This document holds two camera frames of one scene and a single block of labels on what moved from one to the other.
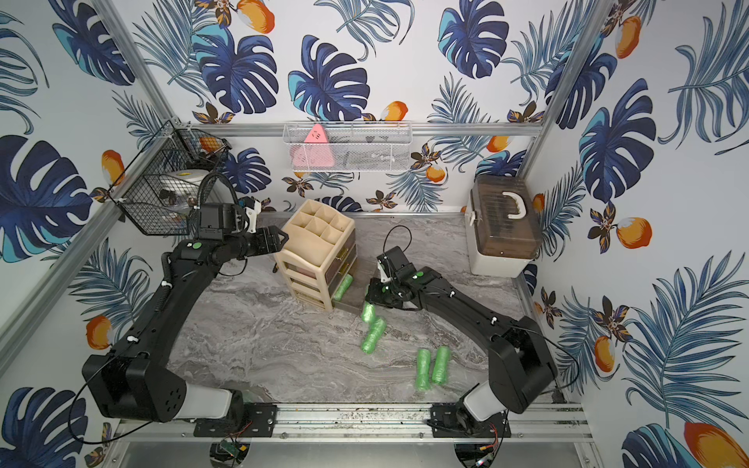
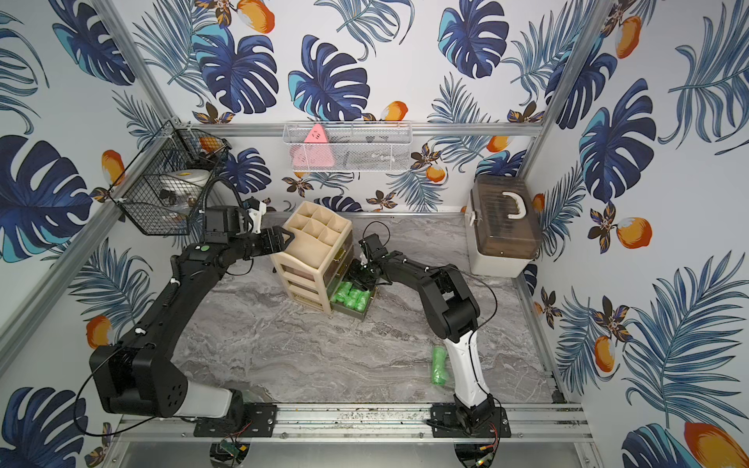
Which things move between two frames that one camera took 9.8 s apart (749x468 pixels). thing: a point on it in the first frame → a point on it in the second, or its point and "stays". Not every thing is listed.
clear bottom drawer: x=349 y=289 stays
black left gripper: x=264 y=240 stays
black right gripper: x=374 y=297 → x=353 y=276
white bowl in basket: x=183 y=183 stays
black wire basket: x=158 y=189 stays
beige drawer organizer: x=320 y=253 stays
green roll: x=369 y=312 → x=353 y=298
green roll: x=374 y=336 → x=363 y=299
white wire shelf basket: x=353 y=146 stays
